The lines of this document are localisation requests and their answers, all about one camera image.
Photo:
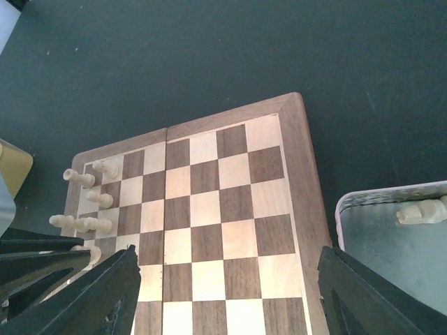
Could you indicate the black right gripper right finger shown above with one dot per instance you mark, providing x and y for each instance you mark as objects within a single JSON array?
[{"x": 356, "y": 300}]

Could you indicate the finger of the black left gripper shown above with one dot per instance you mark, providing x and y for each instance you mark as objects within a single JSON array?
[
  {"x": 27, "y": 279},
  {"x": 22, "y": 241}
]

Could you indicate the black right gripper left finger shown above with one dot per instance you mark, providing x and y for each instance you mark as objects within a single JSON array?
[{"x": 102, "y": 301}]

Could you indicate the light chess pawn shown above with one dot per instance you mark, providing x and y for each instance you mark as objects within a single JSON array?
[
  {"x": 111, "y": 170},
  {"x": 104, "y": 200}
]

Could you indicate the light chess piece in tray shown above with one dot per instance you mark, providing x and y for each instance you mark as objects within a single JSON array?
[{"x": 423, "y": 212}]

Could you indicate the wooden chess board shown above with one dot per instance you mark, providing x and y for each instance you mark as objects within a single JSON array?
[{"x": 227, "y": 218}]

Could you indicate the pink metal tray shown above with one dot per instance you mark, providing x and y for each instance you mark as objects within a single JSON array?
[{"x": 412, "y": 257}]

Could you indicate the gold metal tray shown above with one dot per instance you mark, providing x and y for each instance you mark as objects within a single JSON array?
[{"x": 15, "y": 166}]

